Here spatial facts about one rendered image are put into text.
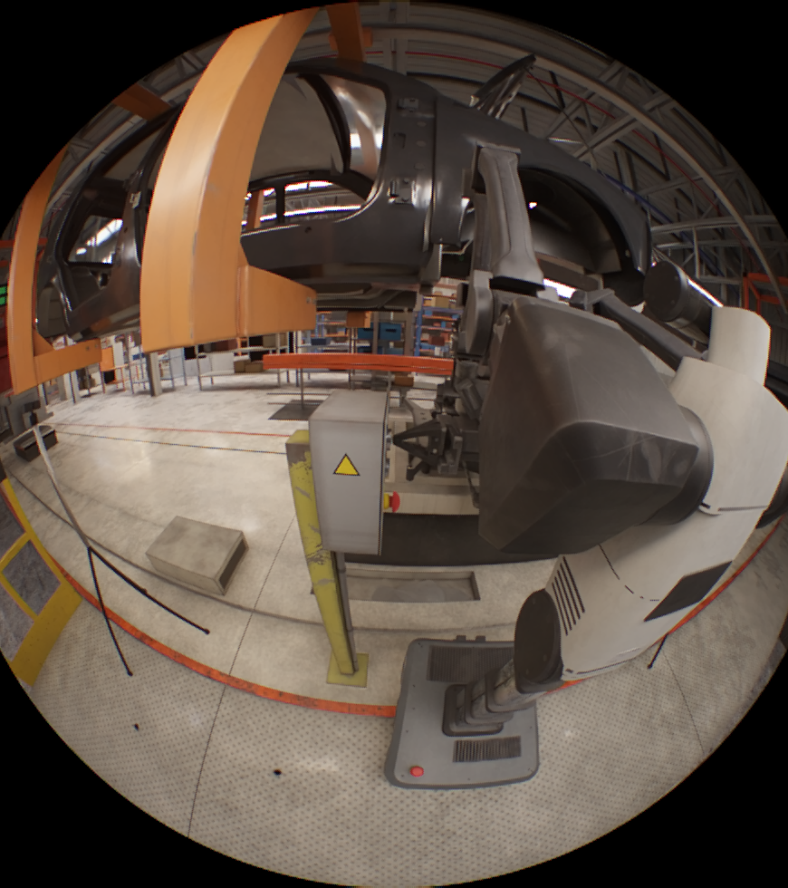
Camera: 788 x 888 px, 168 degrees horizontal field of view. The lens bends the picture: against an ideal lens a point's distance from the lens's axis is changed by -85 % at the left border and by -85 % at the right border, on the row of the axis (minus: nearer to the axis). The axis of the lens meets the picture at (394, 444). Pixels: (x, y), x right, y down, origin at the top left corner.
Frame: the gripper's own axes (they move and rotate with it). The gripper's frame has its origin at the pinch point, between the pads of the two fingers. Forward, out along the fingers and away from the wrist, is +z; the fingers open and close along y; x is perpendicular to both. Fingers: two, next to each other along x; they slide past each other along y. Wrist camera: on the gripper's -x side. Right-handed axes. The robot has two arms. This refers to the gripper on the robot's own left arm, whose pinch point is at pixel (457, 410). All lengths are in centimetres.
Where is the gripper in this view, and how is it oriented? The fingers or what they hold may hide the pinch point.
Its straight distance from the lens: 81.8
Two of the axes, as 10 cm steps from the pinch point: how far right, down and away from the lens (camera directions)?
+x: -1.6, 8.1, -5.7
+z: 0.3, 5.8, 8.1
